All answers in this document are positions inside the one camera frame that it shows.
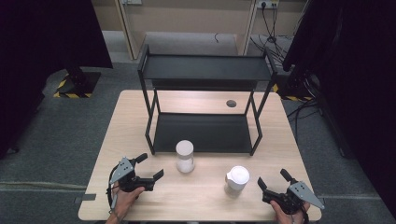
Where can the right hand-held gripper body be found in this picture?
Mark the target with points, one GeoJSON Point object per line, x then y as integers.
{"type": "Point", "coordinates": [302, 191]}

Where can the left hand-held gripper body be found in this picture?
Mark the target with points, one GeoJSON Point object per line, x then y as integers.
{"type": "Point", "coordinates": [123, 170]}

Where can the short white lidded jar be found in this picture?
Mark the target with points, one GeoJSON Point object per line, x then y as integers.
{"type": "Point", "coordinates": [238, 177]}

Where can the tall frosted jar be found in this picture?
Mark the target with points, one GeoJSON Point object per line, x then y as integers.
{"type": "Point", "coordinates": [185, 155]}

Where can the black metal two-tier rack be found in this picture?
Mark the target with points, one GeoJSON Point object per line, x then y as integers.
{"type": "Point", "coordinates": [205, 67]}

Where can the person's left hand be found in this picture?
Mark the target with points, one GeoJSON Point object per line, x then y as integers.
{"type": "Point", "coordinates": [126, 199]}

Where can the person's right hand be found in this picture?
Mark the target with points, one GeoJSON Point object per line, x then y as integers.
{"type": "Point", "coordinates": [285, 216]}

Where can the grey floor tape patch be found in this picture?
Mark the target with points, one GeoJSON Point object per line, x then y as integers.
{"type": "Point", "coordinates": [85, 198]}

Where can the stand base with hazard tape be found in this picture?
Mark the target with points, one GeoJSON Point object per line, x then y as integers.
{"type": "Point", "coordinates": [79, 84]}
{"type": "Point", "coordinates": [292, 88]}

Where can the black curtain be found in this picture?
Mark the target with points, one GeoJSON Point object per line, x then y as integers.
{"type": "Point", "coordinates": [351, 77]}
{"type": "Point", "coordinates": [46, 37]}

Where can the white wall power socket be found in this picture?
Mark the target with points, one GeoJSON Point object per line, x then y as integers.
{"type": "Point", "coordinates": [267, 3]}

